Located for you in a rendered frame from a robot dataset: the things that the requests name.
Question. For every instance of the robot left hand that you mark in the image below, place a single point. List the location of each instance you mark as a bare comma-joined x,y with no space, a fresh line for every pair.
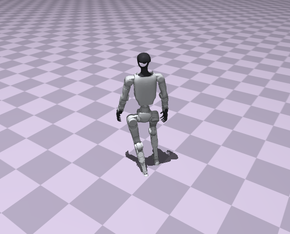
118,115

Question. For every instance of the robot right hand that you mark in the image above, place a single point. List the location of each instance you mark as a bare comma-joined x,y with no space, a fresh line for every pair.
164,115

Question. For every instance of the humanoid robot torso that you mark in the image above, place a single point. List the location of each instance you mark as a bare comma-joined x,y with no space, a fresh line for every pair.
145,93

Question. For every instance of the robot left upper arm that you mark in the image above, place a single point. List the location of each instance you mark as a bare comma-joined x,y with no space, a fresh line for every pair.
128,81

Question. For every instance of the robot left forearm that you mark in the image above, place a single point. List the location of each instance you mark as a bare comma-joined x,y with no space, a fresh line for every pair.
121,104

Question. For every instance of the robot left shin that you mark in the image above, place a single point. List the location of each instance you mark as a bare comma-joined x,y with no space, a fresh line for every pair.
141,158

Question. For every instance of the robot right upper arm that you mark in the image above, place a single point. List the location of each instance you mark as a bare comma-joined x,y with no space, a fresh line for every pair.
162,85

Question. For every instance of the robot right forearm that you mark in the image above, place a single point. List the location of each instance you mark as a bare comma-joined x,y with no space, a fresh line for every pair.
164,103

